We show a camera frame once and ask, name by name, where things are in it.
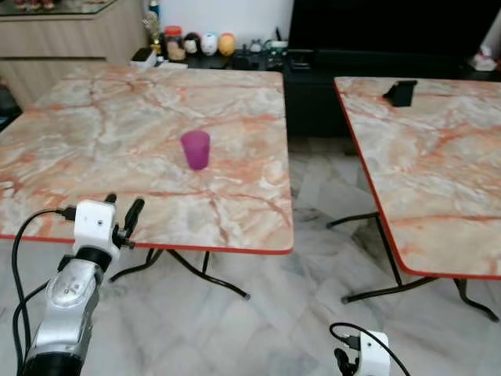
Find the small gold trophy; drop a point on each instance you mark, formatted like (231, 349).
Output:
(156, 35)

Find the yellow round figurine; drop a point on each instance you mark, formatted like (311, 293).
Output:
(227, 45)

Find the white round figurine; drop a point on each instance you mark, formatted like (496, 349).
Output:
(209, 44)

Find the small grey figurine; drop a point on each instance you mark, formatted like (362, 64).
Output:
(255, 46)

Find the black folding table legs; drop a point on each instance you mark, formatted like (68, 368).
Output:
(391, 288)

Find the black curved table legs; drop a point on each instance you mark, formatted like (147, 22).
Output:
(197, 272)

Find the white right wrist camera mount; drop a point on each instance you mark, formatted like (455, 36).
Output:
(374, 354)

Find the small black box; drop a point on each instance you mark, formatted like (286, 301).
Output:
(401, 94)

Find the white and green mug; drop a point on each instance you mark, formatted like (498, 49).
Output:
(277, 52)

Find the purple plastic cup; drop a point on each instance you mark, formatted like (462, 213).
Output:
(196, 150)

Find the red lidded jar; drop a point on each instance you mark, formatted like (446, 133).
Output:
(173, 37)

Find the light wooden cabinet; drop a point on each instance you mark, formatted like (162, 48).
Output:
(63, 39)

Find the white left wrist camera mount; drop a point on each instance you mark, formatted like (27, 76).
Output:
(94, 225)

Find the black television console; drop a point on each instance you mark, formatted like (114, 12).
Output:
(313, 102)

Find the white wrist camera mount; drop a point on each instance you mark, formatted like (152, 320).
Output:
(374, 354)
(94, 225)

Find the black television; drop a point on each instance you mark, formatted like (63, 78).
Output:
(391, 23)

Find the dark brown round figurine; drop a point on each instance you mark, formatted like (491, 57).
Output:
(192, 44)

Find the white and pink figurine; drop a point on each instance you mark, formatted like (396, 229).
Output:
(485, 59)

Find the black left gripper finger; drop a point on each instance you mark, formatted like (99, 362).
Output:
(110, 198)
(134, 213)

